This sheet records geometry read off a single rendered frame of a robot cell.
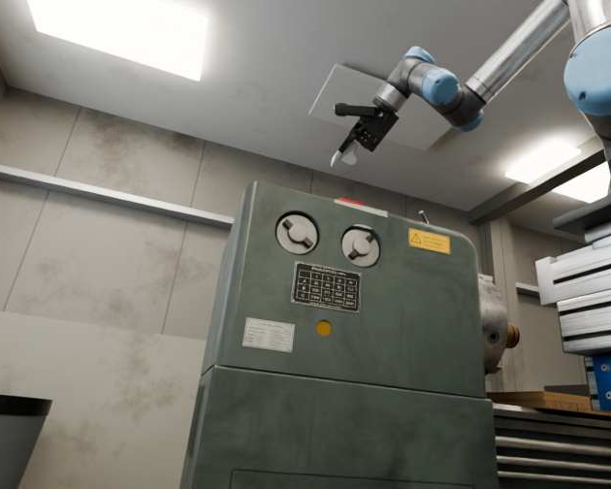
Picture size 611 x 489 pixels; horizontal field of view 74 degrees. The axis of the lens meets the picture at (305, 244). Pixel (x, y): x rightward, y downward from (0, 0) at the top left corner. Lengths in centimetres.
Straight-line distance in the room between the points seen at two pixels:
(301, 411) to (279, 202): 43
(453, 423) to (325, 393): 28
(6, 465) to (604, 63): 317
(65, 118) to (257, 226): 389
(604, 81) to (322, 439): 74
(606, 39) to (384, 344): 64
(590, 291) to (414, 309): 33
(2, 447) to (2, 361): 97
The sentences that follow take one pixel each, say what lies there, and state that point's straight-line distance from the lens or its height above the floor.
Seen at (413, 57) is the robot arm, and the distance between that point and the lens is 114.
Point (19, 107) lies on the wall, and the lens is 477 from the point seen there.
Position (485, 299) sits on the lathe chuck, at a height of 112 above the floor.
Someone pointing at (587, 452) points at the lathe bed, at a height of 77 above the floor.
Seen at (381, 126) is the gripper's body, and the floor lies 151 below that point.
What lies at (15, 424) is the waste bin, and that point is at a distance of 312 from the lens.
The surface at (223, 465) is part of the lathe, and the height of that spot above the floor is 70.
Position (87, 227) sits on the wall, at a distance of 409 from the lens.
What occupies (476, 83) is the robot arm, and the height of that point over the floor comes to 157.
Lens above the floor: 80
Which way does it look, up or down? 22 degrees up
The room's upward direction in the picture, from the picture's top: 6 degrees clockwise
